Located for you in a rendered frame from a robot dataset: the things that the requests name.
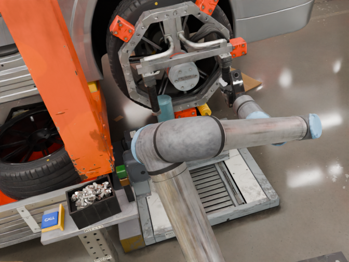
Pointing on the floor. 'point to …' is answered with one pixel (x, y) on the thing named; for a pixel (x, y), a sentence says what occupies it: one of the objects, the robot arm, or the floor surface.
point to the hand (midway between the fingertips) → (224, 77)
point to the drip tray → (22, 109)
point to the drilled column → (99, 246)
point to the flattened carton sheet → (248, 82)
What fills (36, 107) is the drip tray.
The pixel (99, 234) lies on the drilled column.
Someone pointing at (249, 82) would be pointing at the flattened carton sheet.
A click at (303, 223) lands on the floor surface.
